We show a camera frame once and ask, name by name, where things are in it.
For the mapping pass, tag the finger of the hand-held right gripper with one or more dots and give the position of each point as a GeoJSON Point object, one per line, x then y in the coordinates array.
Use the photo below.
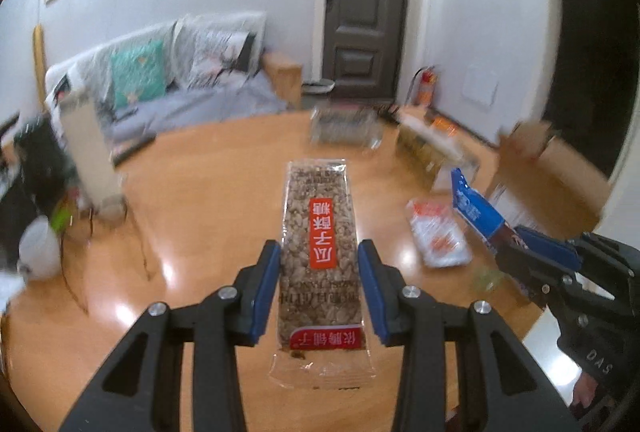
{"type": "Point", "coordinates": [550, 247]}
{"type": "Point", "coordinates": [535, 277]}

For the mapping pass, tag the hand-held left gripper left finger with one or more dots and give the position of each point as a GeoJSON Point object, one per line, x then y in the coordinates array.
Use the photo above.
{"type": "Point", "coordinates": [267, 292]}

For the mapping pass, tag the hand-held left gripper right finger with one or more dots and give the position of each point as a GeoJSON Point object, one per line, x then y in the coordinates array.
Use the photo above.
{"type": "Point", "coordinates": [372, 292]}

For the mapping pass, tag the brown cardboard box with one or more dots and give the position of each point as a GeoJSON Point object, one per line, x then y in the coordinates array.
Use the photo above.
{"type": "Point", "coordinates": [550, 182]}

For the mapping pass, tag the blue brown chocolate bar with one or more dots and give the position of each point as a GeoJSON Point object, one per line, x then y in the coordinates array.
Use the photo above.
{"type": "Point", "coordinates": [475, 209]}

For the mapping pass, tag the seed brittle bar clear wrapper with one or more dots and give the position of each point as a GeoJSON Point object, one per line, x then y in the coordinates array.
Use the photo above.
{"type": "Point", "coordinates": [320, 212]}

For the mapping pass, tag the person's right hand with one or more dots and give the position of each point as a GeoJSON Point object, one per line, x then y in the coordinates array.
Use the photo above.
{"type": "Point", "coordinates": [585, 392]}

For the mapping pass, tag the red white snack packet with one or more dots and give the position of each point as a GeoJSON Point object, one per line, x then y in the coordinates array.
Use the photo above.
{"type": "Point", "coordinates": [440, 232]}

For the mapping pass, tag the tortoiseshell eyeglasses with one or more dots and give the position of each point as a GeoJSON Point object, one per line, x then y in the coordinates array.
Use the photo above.
{"type": "Point", "coordinates": [146, 264]}

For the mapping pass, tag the wooden tissue box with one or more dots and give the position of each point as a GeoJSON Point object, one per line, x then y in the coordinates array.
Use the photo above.
{"type": "Point", "coordinates": [435, 151]}

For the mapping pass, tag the small orange packet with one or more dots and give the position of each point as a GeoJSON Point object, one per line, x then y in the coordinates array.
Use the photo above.
{"type": "Point", "coordinates": [444, 126]}

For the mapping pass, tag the glass ashtray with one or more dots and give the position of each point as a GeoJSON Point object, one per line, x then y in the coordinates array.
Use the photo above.
{"type": "Point", "coordinates": [345, 126]}

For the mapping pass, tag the dark small object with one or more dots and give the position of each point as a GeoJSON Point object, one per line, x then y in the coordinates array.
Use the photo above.
{"type": "Point", "coordinates": [389, 112]}

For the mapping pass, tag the grey blanket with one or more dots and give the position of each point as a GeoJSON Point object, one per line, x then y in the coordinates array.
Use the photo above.
{"type": "Point", "coordinates": [210, 104]}

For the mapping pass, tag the red fire extinguisher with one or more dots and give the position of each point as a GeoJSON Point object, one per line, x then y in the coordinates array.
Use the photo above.
{"type": "Point", "coordinates": [426, 89]}

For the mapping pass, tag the grey trash bin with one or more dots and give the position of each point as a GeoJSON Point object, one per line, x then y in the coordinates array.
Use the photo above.
{"type": "Point", "coordinates": [319, 87]}

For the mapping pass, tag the grey sofa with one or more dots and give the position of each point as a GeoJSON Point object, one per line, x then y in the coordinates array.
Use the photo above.
{"type": "Point", "coordinates": [285, 76]}

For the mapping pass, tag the cream thermos bottle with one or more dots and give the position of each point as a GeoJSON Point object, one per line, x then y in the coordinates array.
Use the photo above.
{"type": "Point", "coordinates": [90, 151]}

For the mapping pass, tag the white mug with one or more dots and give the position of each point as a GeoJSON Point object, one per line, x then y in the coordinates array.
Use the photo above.
{"type": "Point", "coordinates": [39, 247]}

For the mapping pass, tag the white black tree cushion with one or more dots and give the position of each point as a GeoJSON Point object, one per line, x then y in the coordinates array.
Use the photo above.
{"type": "Point", "coordinates": [215, 59]}

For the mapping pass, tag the teal patterned cushion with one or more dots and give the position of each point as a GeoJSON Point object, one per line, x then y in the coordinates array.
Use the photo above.
{"type": "Point", "coordinates": [137, 74]}

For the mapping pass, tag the black kettle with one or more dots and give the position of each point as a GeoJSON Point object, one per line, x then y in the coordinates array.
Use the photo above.
{"type": "Point", "coordinates": [45, 166]}

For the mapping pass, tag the white crumpled papers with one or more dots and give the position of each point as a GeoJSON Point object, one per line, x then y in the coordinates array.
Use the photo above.
{"type": "Point", "coordinates": [10, 292]}

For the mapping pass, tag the black appliance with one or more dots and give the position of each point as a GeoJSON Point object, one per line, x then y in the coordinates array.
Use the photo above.
{"type": "Point", "coordinates": [17, 222]}

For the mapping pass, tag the dark brown door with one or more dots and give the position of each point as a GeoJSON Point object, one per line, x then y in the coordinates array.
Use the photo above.
{"type": "Point", "coordinates": [370, 11]}

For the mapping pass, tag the white black root cushion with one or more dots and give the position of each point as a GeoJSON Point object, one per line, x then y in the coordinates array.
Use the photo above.
{"type": "Point", "coordinates": [60, 91]}

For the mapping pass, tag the wooden stick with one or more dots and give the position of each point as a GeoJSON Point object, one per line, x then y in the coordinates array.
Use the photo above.
{"type": "Point", "coordinates": [39, 61]}

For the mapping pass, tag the white wall panel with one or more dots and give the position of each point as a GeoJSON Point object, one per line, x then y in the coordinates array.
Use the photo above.
{"type": "Point", "coordinates": [480, 86]}

